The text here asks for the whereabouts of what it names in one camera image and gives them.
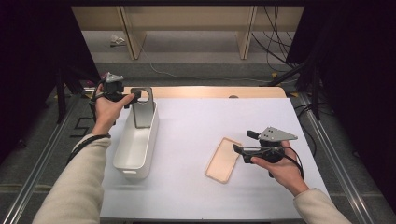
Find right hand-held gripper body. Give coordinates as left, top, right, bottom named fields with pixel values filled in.
left=242, top=126, right=298, bottom=164

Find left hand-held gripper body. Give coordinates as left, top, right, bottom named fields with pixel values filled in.
left=101, top=72, right=134, bottom=102

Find grey phone case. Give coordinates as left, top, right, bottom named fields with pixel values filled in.
left=130, top=87, right=156, bottom=129

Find peach phone case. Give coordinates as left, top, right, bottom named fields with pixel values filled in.
left=205, top=136, right=243, bottom=185

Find white plastic storage box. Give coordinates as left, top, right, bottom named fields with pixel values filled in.
left=112, top=99, right=160, bottom=181

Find person's left hand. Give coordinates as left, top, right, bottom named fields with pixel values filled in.
left=92, top=83, right=135, bottom=135

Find person's right hand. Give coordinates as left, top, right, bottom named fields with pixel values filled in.
left=251, top=141, right=310, bottom=198

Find pink object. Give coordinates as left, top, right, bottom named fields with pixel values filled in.
left=85, top=72, right=108, bottom=88

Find crumpled white paper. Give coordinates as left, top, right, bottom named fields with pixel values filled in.
left=109, top=34, right=127, bottom=48

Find white table sheet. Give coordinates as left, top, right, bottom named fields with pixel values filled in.
left=99, top=97, right=330, bottom=220

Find black metal stand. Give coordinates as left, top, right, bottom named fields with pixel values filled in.
left=55, top=65, right=108, bottom=124
left=267, top=61, right=322, bottom=121

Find black curtain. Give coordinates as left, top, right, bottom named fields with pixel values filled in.
left=0, top=0, right=101, bottom=164
left=285, top=0, right=396, bottom=216

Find light wooden shelf unit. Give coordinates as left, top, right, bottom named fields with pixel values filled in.
left=71, top=5, right=305, bottom=61

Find black floor cable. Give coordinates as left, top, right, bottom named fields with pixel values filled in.
left=293, top=102, right=336, bottom=158

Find right hand-held gripper cable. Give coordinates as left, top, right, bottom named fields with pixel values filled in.
left=282, top=146, right=304, bottom=180

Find hand-held gripper cable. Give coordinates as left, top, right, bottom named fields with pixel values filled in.
left=282, top=146, right=304, bottom=180
left=65, top=79, right=112, bottom=166

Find left hand-held gripper cable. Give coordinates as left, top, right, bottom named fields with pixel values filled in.
left=65, top=79, right=112, bottom=166

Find thin white floor cable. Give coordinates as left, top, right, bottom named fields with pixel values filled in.
left=148, top=63, right=273, bottom=84

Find aluminium floor rail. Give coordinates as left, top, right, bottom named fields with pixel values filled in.
left=1, top=92, right=79, bottom=224
left=298, top=91, right=375, bottom=224

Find bundle of black cables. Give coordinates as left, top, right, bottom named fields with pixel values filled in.
left=251, top=6, right=301, bottom=73

